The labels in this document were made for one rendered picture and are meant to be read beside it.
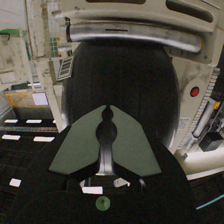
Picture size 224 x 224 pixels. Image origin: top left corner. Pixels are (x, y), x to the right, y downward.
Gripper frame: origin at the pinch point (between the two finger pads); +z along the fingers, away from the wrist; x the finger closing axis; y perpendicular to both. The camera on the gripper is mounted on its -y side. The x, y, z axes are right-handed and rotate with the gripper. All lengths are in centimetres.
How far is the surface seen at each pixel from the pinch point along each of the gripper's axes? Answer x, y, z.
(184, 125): 35.3, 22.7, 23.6
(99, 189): -36, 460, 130
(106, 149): -0.4, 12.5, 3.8
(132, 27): 4.6, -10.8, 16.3
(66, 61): -10.2, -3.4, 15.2
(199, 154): 80, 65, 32
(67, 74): -9.0, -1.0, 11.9
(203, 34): 24.3, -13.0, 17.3
